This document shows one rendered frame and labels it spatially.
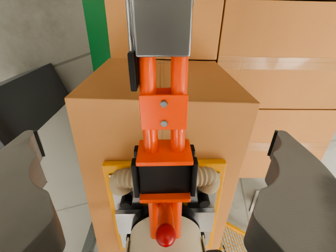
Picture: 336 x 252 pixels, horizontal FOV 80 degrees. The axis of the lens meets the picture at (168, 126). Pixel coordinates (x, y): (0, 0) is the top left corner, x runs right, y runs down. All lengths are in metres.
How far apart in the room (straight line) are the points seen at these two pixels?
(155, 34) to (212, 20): 0.57
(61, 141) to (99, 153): 1.28
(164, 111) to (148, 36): 0.09
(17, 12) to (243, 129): 1.38
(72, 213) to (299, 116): 2.06
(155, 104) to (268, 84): 0.72
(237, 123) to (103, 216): 0.45
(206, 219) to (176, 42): 0.45
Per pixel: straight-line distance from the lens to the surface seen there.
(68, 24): 1.43
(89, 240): 1.68
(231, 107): 0.44
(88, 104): 0.44
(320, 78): 1.03
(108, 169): 0.50
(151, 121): 0.27
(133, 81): 0.25
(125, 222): 0.58
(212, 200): 0.56
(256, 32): 0.85
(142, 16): 0.24
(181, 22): 0.24
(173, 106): 0.26
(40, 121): 1.24
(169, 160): 0.29
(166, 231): 0.24
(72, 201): 2.21
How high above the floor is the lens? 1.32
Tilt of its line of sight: 61 degrees down
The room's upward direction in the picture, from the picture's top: 177 degrees clockwise
